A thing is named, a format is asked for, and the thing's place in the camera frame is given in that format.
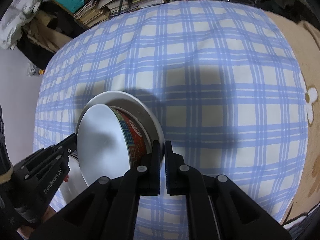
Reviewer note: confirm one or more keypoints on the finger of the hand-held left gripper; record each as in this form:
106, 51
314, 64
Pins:
70, 152
66, 142

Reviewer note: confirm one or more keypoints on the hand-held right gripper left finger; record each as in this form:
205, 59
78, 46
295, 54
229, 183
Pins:
155, 175

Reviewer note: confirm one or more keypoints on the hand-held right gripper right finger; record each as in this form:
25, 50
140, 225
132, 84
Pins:
168, 175

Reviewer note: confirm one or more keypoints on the large white bowl orange label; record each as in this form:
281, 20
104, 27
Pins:
120, 96

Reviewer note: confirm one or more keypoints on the person's left hand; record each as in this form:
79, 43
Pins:
48, 212

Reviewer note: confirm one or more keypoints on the colourful plastic bag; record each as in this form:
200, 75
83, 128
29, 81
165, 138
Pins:
35, 70

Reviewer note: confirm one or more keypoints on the beige coat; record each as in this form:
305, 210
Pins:
50, 37

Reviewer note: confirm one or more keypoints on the blue plaid sheet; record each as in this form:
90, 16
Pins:
200, 55

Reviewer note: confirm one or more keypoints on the white puffer jacket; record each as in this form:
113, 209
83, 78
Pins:
22, 15

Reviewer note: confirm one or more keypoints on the stack of books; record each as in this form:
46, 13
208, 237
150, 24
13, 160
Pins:
112, 2

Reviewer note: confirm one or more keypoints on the beige flower blanket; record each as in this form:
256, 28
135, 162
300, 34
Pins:
310, 67

